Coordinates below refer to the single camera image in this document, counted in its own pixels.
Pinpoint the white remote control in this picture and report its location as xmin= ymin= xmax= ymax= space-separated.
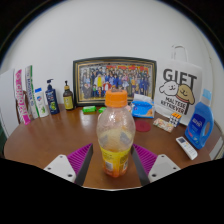
xmin=175 ymin=135 xmax=199 ymax=161

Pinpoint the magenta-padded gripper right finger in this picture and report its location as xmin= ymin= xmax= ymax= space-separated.
xmin=130 ymin=143 xmax=182 ymax=187

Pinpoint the white paper gift bag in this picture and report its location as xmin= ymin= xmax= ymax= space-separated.
xmin=153 ymin=44 xmax=204 ymax=126

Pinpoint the orange-capped drink bottle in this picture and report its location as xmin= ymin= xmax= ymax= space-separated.
xmin=96 ymin=89 xmax=137 ymax=178

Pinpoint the pink and white tube box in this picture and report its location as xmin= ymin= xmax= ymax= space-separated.
xmin=14 ymin=68 xmax=32 ymax=126

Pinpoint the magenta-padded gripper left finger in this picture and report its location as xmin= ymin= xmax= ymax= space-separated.
xmin=43 ymin=143 xmax=94 ymax=187

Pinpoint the colourful puzzle cube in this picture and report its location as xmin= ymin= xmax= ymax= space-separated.
xmin=169 ymin=112 xmax=183 ymax=128

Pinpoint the blue detergent bottle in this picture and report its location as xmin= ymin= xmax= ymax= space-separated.
xmin=184 ymin=88 xmax=215 ymax=150

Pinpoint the framed group picture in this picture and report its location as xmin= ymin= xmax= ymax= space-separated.
xmin=72 ymin=56 xmax=158 ymax=107

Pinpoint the white shampoo bottle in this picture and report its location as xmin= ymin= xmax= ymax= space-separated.
xmin=34 ymin=87 xmax=50 ymax=118

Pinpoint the small patterned snack packet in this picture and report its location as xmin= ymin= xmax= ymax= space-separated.
xmin=152 ymin=117 xmax=175 ymax=133

